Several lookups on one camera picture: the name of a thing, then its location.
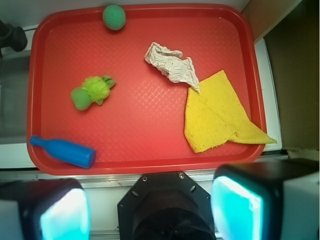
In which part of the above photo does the red plastic tray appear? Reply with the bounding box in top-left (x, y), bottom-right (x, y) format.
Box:
top-left (27, 4), bottom-right (266, 176)

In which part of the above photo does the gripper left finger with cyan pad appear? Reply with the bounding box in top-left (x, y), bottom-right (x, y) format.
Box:
top-left (0, 178), bottom-right (91, 240)

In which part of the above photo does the black octagonal mount plate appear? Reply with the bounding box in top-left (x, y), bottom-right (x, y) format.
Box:
top-left (117, 172), bottom-right (216, 240)

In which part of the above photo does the green fuzzy plush toy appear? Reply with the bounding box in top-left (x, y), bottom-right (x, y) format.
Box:
top-left (70, 75), bottom-right (116, 111)

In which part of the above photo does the black knob fixture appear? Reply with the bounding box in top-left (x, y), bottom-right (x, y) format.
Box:
top-left (0, 21), bottom-right (28, 52)

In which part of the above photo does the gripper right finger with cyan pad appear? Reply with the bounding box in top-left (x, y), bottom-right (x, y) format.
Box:
top-left (210, 158), bottom-right (320, 240)

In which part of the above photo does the crumpled white paper towel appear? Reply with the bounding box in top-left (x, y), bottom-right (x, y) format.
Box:
top-left (144, 42), bottom-right (200, 93)

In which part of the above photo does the green ball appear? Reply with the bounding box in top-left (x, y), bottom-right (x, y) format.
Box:
top-left (102, 5), bottom-right (126, 31)

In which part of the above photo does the blue plastic bottle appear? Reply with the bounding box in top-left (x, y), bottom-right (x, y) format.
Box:
top-left (30, 136), bottom-right (97, 169)

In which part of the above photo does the yellow knitted cloth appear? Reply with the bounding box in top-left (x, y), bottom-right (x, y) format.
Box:
top-left (184, 70), bottom-right (277, 153)

